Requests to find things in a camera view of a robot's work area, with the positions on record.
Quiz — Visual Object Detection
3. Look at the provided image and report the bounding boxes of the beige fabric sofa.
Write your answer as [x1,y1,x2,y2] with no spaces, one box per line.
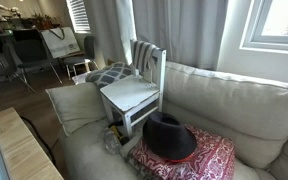
[55,61,288,180]

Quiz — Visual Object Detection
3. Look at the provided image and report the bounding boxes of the black felt hat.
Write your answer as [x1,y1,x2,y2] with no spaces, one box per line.
[142,111,198,163]

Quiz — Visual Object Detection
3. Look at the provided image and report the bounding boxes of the white tote bag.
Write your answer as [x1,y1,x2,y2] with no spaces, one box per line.
[40,26,82,60]

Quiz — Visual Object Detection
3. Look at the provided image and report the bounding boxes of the yellow and black object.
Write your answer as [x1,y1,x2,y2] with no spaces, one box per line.
[108,121,130,145]

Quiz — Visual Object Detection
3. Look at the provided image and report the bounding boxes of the light wooden table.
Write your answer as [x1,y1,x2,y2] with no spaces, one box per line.
[0,107,65,180]

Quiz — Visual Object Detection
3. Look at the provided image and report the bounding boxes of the grey white lattice pillow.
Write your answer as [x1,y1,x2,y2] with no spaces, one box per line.
[84,61,134,90]

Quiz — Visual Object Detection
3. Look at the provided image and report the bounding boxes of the clear plastic bottle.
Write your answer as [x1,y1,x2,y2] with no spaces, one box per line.
[103,128,123,156]

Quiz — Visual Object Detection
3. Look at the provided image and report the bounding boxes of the black floor cable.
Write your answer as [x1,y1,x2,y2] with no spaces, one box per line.
[19,115,57,166]

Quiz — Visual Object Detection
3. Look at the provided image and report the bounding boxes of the small white wooden chair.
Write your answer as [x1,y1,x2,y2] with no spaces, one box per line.
[99,39,168,139]

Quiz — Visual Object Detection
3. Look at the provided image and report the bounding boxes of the white curtain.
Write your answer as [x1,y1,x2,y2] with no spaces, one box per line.
[83,0,229,71]

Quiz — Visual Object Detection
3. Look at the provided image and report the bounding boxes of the red patterned folded cloth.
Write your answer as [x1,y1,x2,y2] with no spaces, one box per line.
[128,124,237,180]

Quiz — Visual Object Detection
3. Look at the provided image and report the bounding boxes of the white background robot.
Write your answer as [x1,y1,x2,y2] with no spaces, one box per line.
[0,3,22,23]

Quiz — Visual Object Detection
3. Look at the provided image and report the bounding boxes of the grey upholstered chair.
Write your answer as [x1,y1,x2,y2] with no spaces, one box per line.
[63,35,100,80]

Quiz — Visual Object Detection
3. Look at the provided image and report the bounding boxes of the grey striped towel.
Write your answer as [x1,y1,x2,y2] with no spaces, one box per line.
[132,39,158,76]

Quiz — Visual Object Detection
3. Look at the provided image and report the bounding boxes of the white framed window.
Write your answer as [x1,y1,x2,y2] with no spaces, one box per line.
[239,0,288,53]

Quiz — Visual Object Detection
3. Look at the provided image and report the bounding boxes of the potted plant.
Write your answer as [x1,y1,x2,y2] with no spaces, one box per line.
[30,11,57,31]

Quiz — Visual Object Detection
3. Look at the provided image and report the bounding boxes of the white window blinds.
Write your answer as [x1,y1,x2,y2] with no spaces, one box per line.
[65,0,92,34]

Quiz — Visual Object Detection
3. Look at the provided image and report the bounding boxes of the plain beige cushion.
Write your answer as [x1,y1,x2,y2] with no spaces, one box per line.
[45,82,108,137]

